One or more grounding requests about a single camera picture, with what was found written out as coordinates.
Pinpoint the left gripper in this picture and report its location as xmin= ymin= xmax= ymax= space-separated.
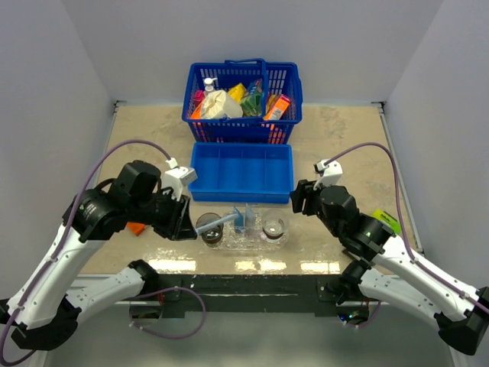
xmin=130 ymin=187 xmax=199 ymax=240

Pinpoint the white-blue toothbrush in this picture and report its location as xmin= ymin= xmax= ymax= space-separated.
xmin=196 ymin=213 xmax=238 ymax=235

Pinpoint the dark brown banded cup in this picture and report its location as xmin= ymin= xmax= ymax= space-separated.
xmin=196 ymin=213 xmax=224 ymax=248

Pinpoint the clear blue banded cup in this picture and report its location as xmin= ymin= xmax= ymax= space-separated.
xmin=261 ymin=209 xmax=289 ymax=243

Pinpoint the clear small textured tray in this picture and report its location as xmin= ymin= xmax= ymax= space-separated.
xmin=222 ymin=215 xmax=268 ymax=251

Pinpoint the white orange toothpaste tube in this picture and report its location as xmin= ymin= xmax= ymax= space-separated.
xmin=244 ymin=203 xmax=257 ymax=232

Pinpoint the pink toothbrush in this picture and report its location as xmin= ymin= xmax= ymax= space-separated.
xmin=245 ymin=224 xmax=263 ymax=239

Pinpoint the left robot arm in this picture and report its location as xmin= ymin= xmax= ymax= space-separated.
xmin=1 ymin=161 xmax=197 ymax=351

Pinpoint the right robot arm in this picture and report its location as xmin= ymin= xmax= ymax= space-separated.
xmin=290 ymin=180 xmax=488 ymax=356

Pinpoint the clear oval textured tray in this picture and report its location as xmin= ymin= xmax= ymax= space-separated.
xmin=196 ymin=213 xmax=289 ymax=252

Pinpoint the orange box on table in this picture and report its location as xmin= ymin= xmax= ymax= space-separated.
xmin=126 ymin=222 xmax=146 ymax=236

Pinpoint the blue compartment organizer bin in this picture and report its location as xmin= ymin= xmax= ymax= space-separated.
xmin=189 ymin=142 xmax=294 ymax=204

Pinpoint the orange white carton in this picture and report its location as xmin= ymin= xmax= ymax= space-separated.
xmin=264 ymin=94 xmax=291 ymax=121

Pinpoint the green yellow razor package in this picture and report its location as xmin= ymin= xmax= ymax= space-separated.
xmin=372 ymin=209 xmax=402 ymax=235

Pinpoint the green sponge package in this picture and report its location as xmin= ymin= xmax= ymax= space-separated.
xmin=240 ymin=79 xmax=264 ymax=117

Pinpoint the blue plastic shopping basket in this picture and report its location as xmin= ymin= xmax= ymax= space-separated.
xmin=182 ymin=58 xmax=303 ymax=144

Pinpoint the orange scrub package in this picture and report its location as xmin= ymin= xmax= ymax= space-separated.
xmin=190 ymin=103 xmax=202 ymax=119

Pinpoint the yellow snack packet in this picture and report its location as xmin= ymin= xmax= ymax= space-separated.
xmin=228 ymin=83 xmax=248 ymax=104

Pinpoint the cream paper bag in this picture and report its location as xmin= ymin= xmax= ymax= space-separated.
xmin=200 ymin=90 xmax=243 ymax=119

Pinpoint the pink box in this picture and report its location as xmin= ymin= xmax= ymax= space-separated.
xmin=193 ymin=89 xmax=206 ymax=108

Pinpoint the white pump bottle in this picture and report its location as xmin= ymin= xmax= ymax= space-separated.
xmin=203 ymin=77 xmax=217 ymax=96

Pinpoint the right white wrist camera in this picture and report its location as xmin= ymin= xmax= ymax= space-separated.
xmin=313 ymin=159 xmax=343 ymax=190

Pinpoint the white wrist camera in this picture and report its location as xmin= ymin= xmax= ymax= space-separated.
xmin=313 ymin=159 xmax=343 ymax=190
xmin=161 ymin=158 xmax=198 ymax=201

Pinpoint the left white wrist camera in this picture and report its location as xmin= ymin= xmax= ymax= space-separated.
xmin=161 ymin=158 xmax=198 ymax=201

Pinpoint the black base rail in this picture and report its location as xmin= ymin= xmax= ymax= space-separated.
xmin=129 ymin=273 xmax=371 ymax=319

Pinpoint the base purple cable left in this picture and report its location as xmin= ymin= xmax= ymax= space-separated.
xmin=128 ymin=286 xmax=207 ymax=339

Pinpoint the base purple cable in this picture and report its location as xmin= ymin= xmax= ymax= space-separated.
xmin=128 ymin=286 xmax=207 ymax=339
xmin=342 ymin=300 xmax=382 ymax=330

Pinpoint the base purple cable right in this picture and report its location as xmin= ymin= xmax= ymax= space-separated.
xmin=342 ymin=300 xmax=382 ymax=330

